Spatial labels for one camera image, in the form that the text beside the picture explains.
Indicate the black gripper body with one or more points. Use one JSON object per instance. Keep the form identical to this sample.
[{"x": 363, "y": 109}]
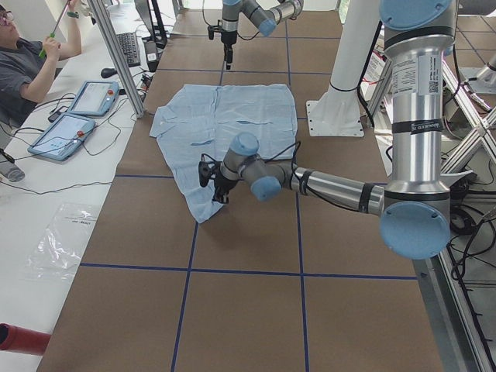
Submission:
[
  {"x": 228, "y": 39},
  {"x": 223, "y": 182}
]

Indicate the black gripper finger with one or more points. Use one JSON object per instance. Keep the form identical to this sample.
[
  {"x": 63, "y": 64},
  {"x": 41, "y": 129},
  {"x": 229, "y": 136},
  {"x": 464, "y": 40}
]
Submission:
[
  {"x": 228, "y": 63},
  {"x": 221, "y": 198}
]

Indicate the light blue button-up shirt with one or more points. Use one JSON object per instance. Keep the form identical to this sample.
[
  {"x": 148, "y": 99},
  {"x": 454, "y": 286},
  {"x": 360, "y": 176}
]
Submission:
[{"x": 207, "y": 118}]

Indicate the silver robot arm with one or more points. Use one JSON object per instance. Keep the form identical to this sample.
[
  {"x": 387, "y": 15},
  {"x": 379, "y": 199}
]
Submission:
[
  {"x": 413, "y": 207},
  {"x": 265, "y": 20}
]

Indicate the black keyboard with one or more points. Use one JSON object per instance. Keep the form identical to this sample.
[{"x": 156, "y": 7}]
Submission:
[{"x": 129, "y": 45}]

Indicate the black computer mouse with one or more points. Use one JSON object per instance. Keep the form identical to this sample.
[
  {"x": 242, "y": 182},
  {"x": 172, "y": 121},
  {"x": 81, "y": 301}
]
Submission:
[{"x": 108, "y": 72}]

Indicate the upper blue teach pendant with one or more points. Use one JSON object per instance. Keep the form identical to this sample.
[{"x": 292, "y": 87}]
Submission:
[{"x": 95, "y": 98}]

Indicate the blue teach pendant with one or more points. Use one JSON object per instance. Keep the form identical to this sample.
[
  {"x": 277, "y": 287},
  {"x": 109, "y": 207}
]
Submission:
[
  {"x": 95, "y": 98},
  {"x": 63, "y": 137}
]

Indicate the lower blue teach pendant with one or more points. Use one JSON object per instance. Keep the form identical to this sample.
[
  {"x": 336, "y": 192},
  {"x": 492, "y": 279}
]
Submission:
[{"x": 63, "y": 137}]

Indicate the clear plastic bag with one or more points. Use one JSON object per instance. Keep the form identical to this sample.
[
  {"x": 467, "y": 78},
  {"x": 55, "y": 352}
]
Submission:
[{"x": 59, "y": 252}]

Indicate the seated person in grey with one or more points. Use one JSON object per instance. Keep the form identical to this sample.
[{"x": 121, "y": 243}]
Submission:
[{"x": 28, "y": 68}]

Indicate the clear water bottle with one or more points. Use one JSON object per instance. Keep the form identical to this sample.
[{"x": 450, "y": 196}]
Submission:
[{"x": 9, "y": 169}]

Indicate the red fire extinguisher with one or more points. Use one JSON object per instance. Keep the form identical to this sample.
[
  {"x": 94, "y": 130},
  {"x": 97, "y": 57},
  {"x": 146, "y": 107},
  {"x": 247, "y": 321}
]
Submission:
[{"x": 16, "y": 339}]

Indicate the aluminium frame post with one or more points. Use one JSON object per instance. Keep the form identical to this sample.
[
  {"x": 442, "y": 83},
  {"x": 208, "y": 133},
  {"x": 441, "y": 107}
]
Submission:
[{"x": 108, "y": 34}]

